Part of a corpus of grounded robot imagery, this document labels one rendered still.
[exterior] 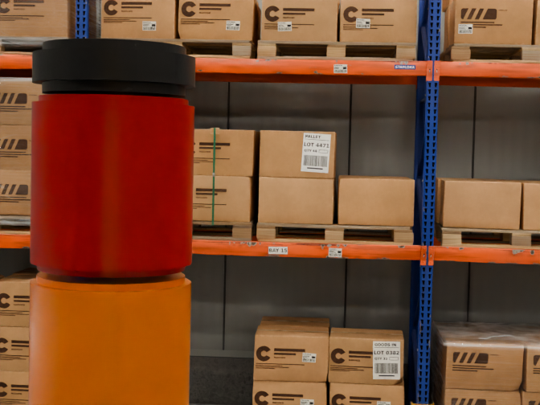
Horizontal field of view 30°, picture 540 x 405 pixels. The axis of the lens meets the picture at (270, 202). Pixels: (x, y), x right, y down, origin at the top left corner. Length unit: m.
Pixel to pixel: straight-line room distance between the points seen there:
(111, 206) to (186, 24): 7.65
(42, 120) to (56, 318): 0.06
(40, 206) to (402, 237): 7.49
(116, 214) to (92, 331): 0.03
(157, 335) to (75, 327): 0.02
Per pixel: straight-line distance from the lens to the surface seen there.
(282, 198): 7.80
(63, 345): 0.30
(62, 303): 0.30
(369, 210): 7.80
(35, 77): 0.31
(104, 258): 0.29
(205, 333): 9.32
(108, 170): 0.29
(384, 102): 9.11
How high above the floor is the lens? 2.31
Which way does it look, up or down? 3 degrees down
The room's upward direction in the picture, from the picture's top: 1 degrees clockwise
